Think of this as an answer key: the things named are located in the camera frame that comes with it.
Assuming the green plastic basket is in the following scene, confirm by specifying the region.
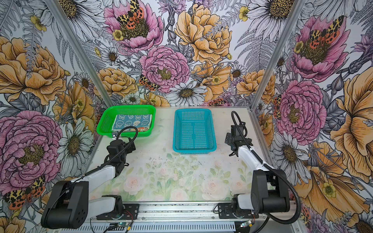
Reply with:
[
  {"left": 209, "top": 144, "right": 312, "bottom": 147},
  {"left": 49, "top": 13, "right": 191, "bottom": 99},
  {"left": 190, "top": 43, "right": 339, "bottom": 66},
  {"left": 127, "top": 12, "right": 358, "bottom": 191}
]
[{"left": 96, "top": 105, "right": 156, "bottom": 137}]

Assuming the blue white patterned towel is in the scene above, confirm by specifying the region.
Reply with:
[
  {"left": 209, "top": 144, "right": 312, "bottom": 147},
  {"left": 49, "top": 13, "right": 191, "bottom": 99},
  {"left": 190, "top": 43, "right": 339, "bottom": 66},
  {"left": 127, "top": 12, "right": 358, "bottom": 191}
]
[{"left": 112, "top": 114, "right": 153, "bottom": 131}]

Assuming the teal plastic basket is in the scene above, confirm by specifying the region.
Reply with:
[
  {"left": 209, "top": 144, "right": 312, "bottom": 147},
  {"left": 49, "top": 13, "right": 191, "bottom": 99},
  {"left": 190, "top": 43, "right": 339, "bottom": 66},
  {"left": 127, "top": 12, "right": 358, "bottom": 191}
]
[{"left": 173, "top": 109, "right": 217, "bottom": 154}]

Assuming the cream orange patterned towel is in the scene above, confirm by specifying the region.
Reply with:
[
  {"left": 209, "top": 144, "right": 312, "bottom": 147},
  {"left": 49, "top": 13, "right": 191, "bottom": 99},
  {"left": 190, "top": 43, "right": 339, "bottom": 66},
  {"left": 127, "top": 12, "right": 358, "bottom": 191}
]
[{"left": 138, "top": 127, "right": 151, "bottom": 132}]

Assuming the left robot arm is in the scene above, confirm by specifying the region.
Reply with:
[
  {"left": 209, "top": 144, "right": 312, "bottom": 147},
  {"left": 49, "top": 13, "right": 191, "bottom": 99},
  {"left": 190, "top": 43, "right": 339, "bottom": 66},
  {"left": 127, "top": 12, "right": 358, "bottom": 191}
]
[{"left": 41, "top": 138, "right": 136, "bottom": 229}]

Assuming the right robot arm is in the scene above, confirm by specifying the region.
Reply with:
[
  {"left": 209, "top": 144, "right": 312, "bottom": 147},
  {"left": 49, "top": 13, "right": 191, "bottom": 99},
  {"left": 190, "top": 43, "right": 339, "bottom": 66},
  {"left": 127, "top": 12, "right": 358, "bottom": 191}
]
[{"left": 225, "top": 125, "right": 290, "bottom": 217}]

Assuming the green circuit board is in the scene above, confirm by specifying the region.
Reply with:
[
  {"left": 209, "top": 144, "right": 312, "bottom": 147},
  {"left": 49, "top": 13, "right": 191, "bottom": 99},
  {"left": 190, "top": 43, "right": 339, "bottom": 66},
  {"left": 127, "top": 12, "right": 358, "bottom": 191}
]
[{"left": 110, "top": 222, "right": 130, "bottom": 229}]

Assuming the white vented strip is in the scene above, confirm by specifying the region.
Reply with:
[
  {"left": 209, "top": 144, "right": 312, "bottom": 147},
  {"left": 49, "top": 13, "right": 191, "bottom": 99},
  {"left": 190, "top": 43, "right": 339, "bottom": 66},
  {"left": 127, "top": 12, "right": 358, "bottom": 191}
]
[{"left": 54, "top": 221, "right": 236, "bottom": 233}]

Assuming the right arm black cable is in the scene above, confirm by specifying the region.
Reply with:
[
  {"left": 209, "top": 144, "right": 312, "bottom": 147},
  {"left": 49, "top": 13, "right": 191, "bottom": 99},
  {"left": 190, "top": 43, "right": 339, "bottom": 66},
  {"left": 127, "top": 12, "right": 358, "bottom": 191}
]
[{"left": 231, "top": 110, "right": 302, "bottom": 233}]

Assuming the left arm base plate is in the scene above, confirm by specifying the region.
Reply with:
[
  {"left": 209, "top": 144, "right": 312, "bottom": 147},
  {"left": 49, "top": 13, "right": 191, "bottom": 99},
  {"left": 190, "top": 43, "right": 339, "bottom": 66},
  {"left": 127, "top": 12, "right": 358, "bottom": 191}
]
[{"left": 96, "top": 203, "right": 140, "bottom": 220}]

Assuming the aluminium front rail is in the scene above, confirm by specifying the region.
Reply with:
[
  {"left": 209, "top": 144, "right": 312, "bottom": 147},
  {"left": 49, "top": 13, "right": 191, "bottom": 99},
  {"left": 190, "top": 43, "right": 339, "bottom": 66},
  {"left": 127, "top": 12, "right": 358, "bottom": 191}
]
[{"left": 53, "top": 200, "right": 304, "bottom": 223}]

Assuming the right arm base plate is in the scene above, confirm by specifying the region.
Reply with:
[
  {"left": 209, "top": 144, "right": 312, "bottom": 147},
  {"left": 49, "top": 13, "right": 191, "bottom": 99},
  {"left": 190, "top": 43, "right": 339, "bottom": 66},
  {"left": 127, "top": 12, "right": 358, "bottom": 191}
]
[{"left": 217, "top": 203, "right": 259, "bottom": 219}]

